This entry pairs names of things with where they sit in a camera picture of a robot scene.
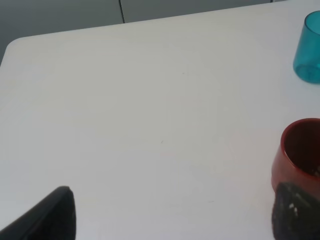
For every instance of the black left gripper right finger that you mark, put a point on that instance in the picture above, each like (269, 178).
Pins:
(295, 214)

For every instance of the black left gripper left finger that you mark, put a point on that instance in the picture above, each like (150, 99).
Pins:
(53, 218)

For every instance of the teal translucent plastic cup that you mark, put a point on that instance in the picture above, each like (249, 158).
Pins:
(306, 63)

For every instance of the red plastic cup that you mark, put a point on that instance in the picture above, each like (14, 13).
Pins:
(297, 159)

